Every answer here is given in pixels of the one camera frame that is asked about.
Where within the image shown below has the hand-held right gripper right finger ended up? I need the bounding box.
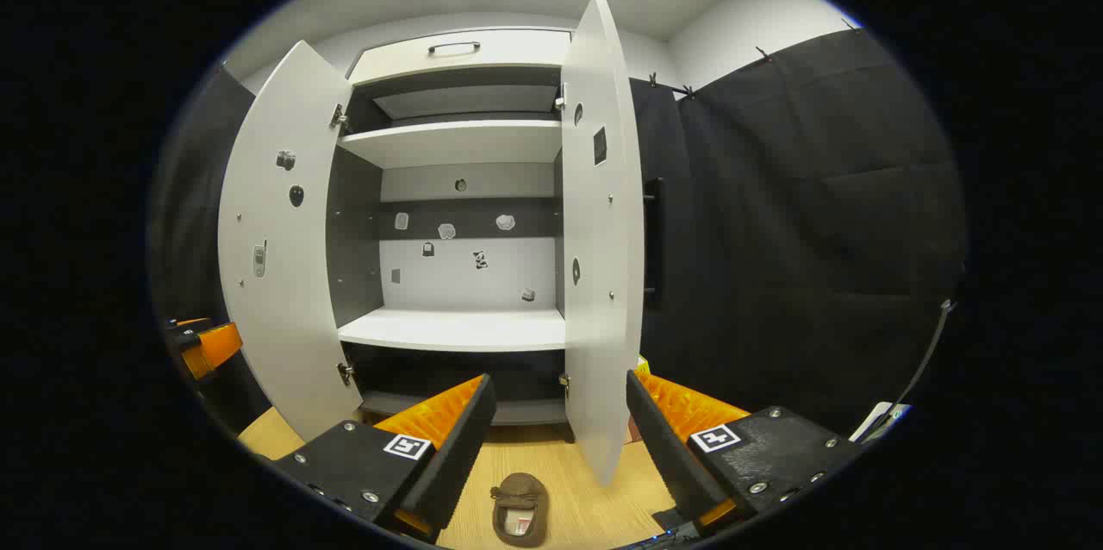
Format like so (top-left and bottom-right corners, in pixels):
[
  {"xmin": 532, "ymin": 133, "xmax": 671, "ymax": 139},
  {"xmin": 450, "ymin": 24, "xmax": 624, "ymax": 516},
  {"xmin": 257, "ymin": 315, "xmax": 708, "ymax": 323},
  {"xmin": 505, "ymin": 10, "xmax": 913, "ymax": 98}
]
[{"xmin": 626, "ymin": 369, "xmax": 865, "ymax": 534}]

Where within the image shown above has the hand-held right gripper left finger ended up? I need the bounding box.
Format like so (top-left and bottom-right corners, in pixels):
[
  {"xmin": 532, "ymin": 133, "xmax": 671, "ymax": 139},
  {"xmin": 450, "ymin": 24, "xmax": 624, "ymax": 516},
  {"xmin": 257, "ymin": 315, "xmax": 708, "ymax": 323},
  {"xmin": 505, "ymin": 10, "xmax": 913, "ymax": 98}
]
[{"xmin": 271, "ymin": 373, "xmax": 498, "ymax": 544}]

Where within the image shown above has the white shoe cabinet door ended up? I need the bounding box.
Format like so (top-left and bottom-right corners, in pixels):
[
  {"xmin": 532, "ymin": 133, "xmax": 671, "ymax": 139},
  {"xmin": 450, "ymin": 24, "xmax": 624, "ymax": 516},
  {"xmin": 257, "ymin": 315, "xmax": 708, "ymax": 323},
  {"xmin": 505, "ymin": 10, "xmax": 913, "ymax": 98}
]
[
  {"xmin": 217, "ymin": 40, "xmax": 384, "ymax": 443},
  {"xmin": 560, "ymin": 0, "xmax": 645, "ymax": 489}
]

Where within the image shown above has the brown fuzzy shoe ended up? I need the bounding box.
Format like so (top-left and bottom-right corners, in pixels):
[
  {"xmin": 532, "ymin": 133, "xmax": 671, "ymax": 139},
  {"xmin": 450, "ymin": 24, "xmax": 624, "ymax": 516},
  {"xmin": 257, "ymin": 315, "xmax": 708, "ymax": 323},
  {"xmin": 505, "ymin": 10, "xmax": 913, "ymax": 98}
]
[{"xmin": 491, "ymin": 472, "xmax": 550, "ymax": 548}]

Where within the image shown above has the white shoe cabinet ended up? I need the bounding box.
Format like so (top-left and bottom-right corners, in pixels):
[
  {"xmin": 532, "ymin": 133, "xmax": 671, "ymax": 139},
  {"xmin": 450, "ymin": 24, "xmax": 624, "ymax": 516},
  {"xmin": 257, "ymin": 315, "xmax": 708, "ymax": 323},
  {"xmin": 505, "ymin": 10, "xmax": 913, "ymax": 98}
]
[{"xmin": 326, "ymin": 27, "xmax": 576, "ymax": 446}]

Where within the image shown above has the white cabinet drawer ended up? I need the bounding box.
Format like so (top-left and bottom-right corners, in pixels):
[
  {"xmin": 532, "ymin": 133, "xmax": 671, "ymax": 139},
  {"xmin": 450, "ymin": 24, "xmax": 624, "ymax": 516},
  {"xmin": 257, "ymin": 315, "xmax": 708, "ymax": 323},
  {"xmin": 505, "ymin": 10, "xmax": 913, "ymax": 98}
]
[{"xmin": 347, "ymin": 28, "xmax": 572, "ymax": 85}]

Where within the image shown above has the white and brown box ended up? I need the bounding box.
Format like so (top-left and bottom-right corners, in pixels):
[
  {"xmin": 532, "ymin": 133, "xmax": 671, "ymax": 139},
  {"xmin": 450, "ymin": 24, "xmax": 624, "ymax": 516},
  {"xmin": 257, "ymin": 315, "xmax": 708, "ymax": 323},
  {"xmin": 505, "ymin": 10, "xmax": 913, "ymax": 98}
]
[{"xmin": 626, "ymin": 354, "xmax": 651, "ymax": 446}]

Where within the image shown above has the white sheet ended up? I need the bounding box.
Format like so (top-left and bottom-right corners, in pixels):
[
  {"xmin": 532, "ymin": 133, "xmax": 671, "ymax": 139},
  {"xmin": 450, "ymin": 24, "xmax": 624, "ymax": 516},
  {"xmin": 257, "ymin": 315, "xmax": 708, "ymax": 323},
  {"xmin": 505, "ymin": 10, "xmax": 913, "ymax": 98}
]
[{"xmin": 849, "ymin": 402, "xmax": 910, "ymax": 444}]

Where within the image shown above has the black backdrop cloth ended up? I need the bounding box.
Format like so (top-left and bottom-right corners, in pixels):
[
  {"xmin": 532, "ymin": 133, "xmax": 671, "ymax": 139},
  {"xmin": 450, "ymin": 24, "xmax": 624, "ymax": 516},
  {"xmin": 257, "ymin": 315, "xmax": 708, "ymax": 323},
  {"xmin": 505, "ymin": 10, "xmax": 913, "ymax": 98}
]
[{"xmin": 148, "ymin": 27, "xmax": 968, "ymax": 441}]

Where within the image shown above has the black door handle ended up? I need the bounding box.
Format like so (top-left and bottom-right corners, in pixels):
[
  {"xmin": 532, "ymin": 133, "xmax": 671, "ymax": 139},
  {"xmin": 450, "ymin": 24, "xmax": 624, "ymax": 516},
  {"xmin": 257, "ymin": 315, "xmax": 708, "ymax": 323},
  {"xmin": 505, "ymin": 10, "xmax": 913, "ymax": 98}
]
[{"xmin": 643, "ymin": 178, "xmax": 666, "ymax": 309}]

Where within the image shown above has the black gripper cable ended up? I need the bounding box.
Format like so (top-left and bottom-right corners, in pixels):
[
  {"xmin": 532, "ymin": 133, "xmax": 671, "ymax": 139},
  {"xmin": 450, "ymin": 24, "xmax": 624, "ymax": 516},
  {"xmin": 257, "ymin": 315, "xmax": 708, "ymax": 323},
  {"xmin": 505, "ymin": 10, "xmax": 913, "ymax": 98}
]
[{"xmin": 862, "ymin": 300, "xmax": 957, "ymax": 441}]

